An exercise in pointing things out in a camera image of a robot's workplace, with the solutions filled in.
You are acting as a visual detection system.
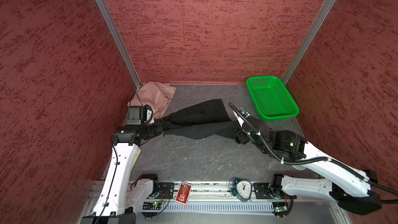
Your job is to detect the black corrugated cable hose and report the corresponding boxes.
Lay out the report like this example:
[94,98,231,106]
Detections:
[227,102,398,204]

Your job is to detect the right controller board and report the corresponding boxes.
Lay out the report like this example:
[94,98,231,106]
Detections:
[272,202,290,218]

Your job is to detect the pink shorts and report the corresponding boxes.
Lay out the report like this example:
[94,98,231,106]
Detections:
[127,82,177,119]

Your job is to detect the green plastic basket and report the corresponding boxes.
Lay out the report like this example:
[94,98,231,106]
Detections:
[246,76,300,121]

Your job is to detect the aluminium corner post right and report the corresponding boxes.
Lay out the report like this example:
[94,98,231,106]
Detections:
[282,0,336,85]

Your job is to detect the controller board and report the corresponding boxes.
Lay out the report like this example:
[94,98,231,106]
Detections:
[141,201,163,218]
[272,202,290,218]

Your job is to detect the red card pack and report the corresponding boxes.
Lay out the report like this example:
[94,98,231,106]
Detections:
[175,182,192,205]

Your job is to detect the black shorts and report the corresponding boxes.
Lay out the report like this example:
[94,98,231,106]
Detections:
[160,99,240,140]

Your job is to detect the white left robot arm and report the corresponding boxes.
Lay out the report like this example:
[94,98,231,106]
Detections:
[80,120,163,224]

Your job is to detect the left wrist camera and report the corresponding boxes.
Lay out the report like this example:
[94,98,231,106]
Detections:
[126,105,154,125]

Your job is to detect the aluminium front rail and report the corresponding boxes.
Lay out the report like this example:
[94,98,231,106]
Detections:
[88,180,341,201]

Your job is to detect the left controller board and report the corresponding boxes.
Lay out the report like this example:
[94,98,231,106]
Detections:
[141,201,163,218]

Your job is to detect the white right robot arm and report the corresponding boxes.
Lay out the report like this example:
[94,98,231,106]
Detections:
[236,114,382,215]

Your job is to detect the aluminium corner post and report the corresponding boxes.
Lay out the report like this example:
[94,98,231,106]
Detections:
[95,0,142,90]
[282,0,336,85]

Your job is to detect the dark green alarm clock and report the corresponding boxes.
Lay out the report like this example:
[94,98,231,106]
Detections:
[229,178,253,202]

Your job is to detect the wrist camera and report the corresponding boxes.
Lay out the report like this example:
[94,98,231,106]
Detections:
[238,107,250,118]
[126,105,154,125]

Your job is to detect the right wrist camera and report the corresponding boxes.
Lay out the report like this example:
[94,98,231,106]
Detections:
[238,107,250,118]

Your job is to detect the aluminium corner post left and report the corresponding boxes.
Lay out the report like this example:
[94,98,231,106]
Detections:
[95,0,142,90]

